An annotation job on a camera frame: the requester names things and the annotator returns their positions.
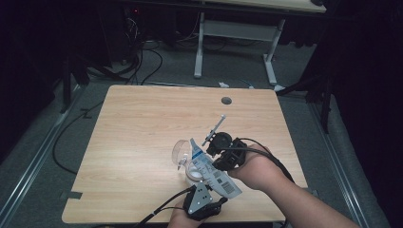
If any clear glass jar with hinged lid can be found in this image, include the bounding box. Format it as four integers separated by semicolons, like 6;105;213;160
171;139;205;188

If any person's left hand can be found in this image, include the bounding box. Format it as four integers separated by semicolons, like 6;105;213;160
166;203;204;228

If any long black floor cable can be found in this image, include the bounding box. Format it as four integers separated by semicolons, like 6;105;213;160
51;100;106;176

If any metal floor rail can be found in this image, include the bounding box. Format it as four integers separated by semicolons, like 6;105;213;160
0;85;86;224
307;102;373;228

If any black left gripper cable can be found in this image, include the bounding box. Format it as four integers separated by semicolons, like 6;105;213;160
132;185;197;228

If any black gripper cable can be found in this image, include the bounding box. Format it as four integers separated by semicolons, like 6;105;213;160
218;137;297;185
132;185;197;228

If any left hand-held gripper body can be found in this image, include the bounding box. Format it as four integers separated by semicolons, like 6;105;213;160
182;181;224;221

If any person's right hand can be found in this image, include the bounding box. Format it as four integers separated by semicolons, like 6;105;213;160
227;143;287;191

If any white and blue pouch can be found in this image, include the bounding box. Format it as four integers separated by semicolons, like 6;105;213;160
189;137;243;200

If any dark equipment with red light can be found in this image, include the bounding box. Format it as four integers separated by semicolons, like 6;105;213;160
122;4;144;65

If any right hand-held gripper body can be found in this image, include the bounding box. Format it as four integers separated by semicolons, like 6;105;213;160
201;114;248;171

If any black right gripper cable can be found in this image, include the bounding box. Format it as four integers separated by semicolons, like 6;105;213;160
218;137;297;185

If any grey-framed desk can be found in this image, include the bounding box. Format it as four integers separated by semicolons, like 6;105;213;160
193;0;327;88

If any looped black floor cable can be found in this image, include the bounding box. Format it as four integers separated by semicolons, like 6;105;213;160
140;47;164;86

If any black stand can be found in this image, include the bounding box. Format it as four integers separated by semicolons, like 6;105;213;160
59;56;90;114
276;73;335;135

